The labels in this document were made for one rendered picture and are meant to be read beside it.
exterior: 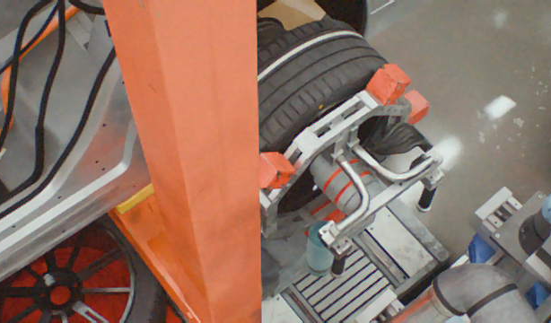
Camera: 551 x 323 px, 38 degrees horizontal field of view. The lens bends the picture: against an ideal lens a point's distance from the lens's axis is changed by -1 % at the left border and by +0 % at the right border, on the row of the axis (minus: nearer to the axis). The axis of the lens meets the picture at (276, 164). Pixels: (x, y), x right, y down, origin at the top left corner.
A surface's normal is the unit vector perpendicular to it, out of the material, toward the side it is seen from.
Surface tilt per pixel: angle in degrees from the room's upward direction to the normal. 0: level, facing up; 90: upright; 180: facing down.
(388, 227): 0
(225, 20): 90
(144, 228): 0
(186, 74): 90
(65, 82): 6
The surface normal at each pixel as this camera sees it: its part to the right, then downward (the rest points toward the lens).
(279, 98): -0.24, -0.28
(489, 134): 0.01, -0.47
